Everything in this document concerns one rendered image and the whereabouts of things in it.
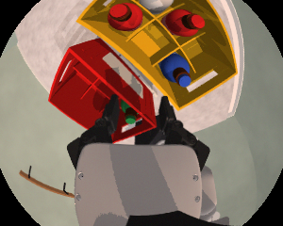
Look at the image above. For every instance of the white bottle with grey label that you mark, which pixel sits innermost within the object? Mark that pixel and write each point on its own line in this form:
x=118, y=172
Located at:
x=156, y=6

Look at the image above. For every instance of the red bottle with pale label band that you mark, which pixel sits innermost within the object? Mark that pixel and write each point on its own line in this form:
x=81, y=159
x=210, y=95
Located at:
x=182, y=22

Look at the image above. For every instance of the dark red crate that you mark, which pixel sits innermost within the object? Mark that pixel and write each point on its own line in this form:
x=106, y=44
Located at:
x=94, y=59

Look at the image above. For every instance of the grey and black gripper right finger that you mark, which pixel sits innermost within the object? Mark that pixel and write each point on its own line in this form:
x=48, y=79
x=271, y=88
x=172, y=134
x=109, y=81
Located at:
x=175, y=132

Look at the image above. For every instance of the olive-brown crate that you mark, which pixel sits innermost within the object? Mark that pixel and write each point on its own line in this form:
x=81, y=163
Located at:
x=212, y=51

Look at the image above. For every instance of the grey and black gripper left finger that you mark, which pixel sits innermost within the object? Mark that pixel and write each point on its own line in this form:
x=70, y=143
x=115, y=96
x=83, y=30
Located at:
x=101, y=131

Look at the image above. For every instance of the blue bottle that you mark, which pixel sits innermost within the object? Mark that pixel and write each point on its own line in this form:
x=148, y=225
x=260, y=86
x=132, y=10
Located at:
x=175, y=68

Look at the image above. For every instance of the green bottle with pale green label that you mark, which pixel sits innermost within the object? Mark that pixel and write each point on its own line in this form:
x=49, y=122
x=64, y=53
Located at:
x=130, y=113

